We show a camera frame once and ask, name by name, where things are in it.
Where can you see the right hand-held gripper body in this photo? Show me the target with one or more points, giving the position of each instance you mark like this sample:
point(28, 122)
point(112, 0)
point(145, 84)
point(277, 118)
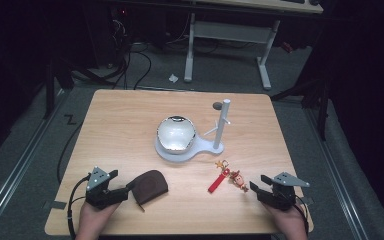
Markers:
point(281, 196)

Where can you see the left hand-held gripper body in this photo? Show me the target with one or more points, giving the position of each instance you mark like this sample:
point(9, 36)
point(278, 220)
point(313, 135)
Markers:
point(96, 196)

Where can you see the brown leather pouch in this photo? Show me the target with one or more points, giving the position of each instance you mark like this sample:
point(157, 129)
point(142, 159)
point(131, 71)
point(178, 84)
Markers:
point(150, 186)

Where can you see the person's left hand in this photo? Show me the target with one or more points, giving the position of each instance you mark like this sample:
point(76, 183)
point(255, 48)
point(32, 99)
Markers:
point(93, 220)

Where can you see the person's right hand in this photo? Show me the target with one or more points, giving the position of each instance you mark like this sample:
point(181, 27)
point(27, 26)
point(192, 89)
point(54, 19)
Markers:
point(288, 223)

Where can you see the grey tape strip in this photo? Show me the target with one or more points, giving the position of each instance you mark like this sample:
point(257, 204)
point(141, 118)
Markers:
point(58, 205)

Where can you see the shiny silver bowl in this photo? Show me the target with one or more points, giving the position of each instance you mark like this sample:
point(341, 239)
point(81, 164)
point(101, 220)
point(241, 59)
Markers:
point(176, 135)

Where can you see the black tape mark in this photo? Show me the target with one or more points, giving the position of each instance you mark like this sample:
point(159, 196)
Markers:
point(70, 119)

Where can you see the white peg stand with base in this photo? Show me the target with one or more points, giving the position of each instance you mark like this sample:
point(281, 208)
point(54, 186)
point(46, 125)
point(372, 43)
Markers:
point(221, 126)

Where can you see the dark round disc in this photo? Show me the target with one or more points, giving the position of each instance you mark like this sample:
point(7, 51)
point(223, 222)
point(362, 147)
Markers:
point(217, 106)

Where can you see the black stand leg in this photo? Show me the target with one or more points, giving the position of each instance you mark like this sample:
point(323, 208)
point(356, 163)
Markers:
point(322, 110)
point(49, 90)

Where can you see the crumpled white paper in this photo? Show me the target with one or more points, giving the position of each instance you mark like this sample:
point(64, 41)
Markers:
point(173, 78)

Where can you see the black computer tower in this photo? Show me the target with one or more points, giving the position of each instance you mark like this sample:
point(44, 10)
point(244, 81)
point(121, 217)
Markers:
point(110, 33)

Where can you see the metal floor rail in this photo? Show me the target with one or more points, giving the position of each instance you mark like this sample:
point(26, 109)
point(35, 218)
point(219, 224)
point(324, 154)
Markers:
point(20, 163)
point(336, 173)

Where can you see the white metal desk frame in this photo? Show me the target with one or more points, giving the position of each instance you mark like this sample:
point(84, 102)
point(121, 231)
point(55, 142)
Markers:
point(226, 33)

